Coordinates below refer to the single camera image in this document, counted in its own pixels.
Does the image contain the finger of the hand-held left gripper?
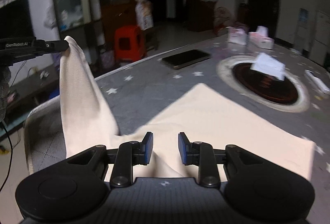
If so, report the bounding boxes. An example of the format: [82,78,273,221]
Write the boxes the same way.
[35,40,70,56]

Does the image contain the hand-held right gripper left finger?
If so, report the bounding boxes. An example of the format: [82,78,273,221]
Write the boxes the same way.
[67,132,154,187]

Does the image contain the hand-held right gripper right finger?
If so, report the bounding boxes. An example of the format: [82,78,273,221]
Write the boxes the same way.
[178,132,266,187]

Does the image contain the cream garment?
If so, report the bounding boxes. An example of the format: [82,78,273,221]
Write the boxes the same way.
[59,36,316,183]

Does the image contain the person's left hand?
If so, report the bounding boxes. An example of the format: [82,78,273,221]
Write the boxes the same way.
[0,65,11,121]

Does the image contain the black television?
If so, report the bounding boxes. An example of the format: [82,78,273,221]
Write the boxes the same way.
[0,0,35,39]

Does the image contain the red plastic stool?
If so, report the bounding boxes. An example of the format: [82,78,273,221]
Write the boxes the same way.
[113,25,147,62]

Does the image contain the dark smartphone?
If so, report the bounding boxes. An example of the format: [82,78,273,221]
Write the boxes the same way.
[162,49,212,70]

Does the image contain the printed paper sack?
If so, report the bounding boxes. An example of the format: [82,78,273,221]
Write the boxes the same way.
[135,0,154,31]

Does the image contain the round black induction cooktop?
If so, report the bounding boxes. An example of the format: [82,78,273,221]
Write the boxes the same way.
[217,55,310,113]

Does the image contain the white plastic tissue pack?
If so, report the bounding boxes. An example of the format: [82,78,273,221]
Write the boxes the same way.
[228,26,248,45]

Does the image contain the pink and white tissue box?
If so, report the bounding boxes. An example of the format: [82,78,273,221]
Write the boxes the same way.
[248,26,274,49]

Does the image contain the pink floor fan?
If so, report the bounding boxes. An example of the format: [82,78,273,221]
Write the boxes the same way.
[213,6,234,35]

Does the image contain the white remote control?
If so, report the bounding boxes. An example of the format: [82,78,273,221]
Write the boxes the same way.
[304,69,330,94]

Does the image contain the white water dispenser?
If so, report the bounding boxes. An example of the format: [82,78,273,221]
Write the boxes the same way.
[294,25,310,55]

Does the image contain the dark wooden door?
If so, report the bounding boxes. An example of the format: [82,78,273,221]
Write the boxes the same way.
[247,0,281,39]

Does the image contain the blue water bottle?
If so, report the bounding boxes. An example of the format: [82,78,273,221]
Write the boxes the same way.
[299,8,309,27]

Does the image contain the white refrigerator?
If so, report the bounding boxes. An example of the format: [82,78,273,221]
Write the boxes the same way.
[311,10,330,66]

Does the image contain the black cable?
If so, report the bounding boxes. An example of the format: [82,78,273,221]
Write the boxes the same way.
[0,121,13,192]

